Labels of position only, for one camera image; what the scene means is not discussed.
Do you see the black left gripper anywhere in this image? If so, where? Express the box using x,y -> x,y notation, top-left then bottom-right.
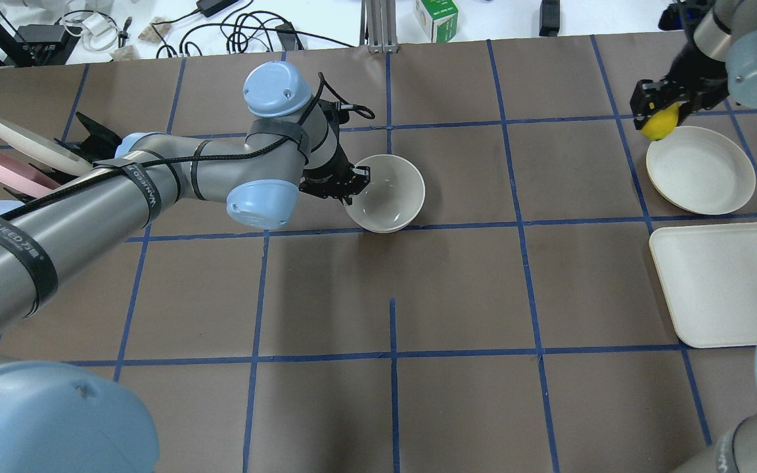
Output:
298,148 -> 371,200

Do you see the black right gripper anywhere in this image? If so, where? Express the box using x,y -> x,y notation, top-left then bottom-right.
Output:
629,79 -> 727,132

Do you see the yellow lemon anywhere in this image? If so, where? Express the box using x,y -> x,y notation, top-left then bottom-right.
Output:
640,104 -> 681,141

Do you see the cream ceramic bowl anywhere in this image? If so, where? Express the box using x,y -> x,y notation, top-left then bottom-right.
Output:
344,154 -> 426,233

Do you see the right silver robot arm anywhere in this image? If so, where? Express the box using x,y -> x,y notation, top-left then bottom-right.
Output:
629,1 -> 757,141

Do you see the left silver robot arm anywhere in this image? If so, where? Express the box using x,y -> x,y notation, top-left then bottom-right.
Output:
0,62 -> 375,472

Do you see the cream flat plate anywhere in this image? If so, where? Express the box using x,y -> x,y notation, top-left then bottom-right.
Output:
645,126 -> 756,215

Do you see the black power strip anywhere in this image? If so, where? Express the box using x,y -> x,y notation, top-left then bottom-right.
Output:
275,21 -> 305,51

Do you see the green white small box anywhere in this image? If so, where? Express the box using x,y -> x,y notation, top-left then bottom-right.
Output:
414,1 -> 459,44

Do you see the white rectangular tray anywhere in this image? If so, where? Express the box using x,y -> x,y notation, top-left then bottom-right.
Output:
649,222 -> 757,348

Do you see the black power adapter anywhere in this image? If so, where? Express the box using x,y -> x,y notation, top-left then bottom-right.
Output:
196,0 -> 239,18

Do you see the cream plate in rack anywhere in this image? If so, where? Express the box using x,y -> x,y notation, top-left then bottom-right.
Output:
0,119 -> 93,176

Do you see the pink plate in rack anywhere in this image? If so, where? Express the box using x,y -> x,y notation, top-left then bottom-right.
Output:
0,152 -> 61,198

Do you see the aluminium frame post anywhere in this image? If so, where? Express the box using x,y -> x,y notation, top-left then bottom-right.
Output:
359,1 -> 399,54

